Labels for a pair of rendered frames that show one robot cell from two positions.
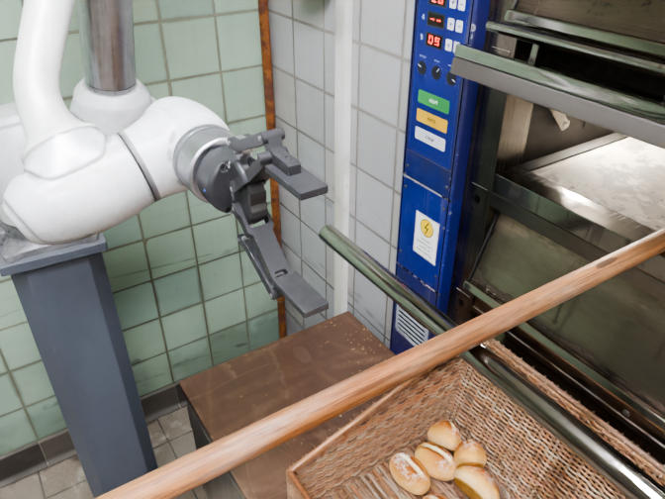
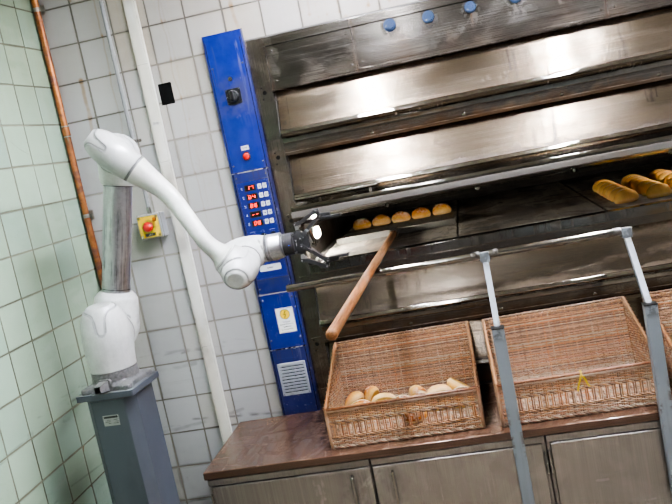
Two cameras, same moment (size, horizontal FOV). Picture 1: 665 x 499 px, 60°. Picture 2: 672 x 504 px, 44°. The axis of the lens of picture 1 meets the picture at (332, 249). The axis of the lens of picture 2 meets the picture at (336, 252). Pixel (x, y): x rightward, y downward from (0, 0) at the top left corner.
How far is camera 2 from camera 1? 2.46 m
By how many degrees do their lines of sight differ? 50
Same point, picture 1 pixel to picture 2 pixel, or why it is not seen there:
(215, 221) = not seen: hidden behind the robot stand
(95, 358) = (164, 463)
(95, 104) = (124, 298)
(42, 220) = (249, 270)
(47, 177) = (243, 256)
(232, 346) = not seen: outside the picture
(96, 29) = (124, 255)
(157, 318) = not seen: outside the picture
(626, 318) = (389, 285)
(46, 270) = (141, 393)
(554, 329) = (368, 310)
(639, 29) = (344, 183)
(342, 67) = (191, 266)
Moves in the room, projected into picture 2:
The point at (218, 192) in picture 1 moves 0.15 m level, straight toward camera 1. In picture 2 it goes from (293, 244) to (331, 239)
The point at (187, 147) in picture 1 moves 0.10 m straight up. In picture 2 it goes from (270, 239) to (264, 209)
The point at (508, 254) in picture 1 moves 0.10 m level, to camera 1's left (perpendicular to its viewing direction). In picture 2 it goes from (330, 298) to (314, 305)
